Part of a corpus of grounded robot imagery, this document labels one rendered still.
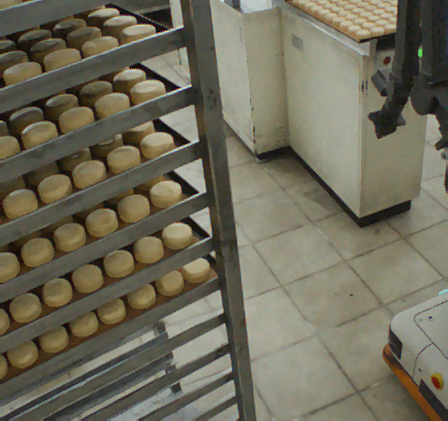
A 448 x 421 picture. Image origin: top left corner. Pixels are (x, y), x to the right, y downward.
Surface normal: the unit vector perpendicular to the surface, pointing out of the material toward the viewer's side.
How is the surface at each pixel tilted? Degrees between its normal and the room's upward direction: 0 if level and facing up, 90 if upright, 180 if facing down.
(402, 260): 0
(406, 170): 90
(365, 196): 90
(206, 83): 90
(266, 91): 90
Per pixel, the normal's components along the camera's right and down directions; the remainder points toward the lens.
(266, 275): -0.10, -0.80
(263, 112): 0.36, 0.51
